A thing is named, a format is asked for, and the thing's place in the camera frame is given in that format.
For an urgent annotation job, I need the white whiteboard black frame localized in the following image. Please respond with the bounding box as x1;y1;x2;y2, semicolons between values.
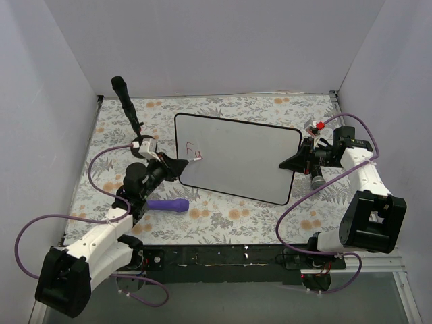
174;113;302;205

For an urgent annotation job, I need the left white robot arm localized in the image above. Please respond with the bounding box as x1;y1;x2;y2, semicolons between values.
35;153;189;318

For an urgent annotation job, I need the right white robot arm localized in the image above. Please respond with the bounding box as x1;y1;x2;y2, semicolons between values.
279;126;407;269

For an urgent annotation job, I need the black silver microphone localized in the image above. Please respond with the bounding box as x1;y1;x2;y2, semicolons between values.
310;165;326;190

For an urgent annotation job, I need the black round microphone stand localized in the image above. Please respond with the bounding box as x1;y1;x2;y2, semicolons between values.
130;134;159;159

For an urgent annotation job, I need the purple foam microphone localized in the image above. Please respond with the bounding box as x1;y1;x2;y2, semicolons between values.
146;198;189;213

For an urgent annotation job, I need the floral patterned table mat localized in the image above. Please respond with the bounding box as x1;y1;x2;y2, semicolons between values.
63;94;353;245

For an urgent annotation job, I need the black microphone on stand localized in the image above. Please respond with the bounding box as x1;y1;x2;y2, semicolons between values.
111;76;141;136

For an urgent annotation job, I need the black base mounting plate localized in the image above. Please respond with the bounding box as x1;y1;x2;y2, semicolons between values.
137;244;346;285

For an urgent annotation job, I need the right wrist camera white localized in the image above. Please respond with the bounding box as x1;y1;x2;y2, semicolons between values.
304;119;325;138

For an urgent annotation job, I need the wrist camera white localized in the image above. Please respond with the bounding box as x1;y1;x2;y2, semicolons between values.
132;140;159;161
304;119;325;138

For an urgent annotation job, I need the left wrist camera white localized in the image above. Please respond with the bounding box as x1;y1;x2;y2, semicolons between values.
132;140;159;161

